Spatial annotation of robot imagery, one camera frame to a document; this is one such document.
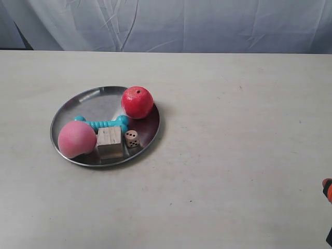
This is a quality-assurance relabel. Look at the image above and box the round steel plate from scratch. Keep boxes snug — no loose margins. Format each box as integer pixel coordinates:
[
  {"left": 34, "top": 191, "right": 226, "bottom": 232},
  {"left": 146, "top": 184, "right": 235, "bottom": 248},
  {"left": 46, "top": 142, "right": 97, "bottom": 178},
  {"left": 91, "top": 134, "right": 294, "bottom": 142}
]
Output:
[{"left": 50, "top": 86, "right": 160, "bottom": 168}]

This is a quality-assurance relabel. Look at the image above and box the white backdrop cloth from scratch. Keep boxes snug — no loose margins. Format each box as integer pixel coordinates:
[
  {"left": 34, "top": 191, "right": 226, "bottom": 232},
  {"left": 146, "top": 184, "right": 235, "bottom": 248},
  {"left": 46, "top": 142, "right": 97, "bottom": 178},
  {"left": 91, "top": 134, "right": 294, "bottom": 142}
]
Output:
[{"left": 1, "top": 1, "right": 331, "bottom": 54}]

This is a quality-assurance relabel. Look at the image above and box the small wooden die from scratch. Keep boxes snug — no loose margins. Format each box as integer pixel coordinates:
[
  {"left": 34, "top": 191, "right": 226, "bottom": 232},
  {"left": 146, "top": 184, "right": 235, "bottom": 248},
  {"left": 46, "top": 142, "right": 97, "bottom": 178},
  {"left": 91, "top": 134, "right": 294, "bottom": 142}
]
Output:
[{"left": 124, "top": 130, "right": 140, "bottom": 148}]

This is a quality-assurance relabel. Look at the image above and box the red toy apple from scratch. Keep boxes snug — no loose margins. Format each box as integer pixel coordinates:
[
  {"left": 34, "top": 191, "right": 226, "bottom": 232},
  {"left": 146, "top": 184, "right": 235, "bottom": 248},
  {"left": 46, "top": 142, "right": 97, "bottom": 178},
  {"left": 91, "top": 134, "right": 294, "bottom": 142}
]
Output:
[{"left": 121, "top": 86, "right": 154, "bottom": 119}]

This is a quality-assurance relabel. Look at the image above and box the teal rubber bone toy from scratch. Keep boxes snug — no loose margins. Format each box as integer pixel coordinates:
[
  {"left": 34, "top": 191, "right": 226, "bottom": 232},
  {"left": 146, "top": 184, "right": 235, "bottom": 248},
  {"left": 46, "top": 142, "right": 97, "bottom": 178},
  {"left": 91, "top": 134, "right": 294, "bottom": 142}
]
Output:
[{"left": 74, "top": 115, "right": 129, "bottom": 133}]

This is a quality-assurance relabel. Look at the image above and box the wooden cube block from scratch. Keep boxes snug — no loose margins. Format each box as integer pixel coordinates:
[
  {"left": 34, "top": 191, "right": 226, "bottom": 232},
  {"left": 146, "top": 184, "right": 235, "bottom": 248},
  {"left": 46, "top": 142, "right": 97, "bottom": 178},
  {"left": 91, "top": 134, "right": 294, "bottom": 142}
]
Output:
[{"left": 96, "top": 126, "right": 123, "bottom": 160}]

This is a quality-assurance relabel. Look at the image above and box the pink toy peach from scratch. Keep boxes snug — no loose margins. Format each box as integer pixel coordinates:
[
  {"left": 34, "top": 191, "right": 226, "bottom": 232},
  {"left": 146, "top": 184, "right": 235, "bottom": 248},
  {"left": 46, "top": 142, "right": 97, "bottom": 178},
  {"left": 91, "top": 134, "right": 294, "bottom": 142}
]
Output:
[{"left": 58, "top": 121, "right": 97, "bottom": 159}]

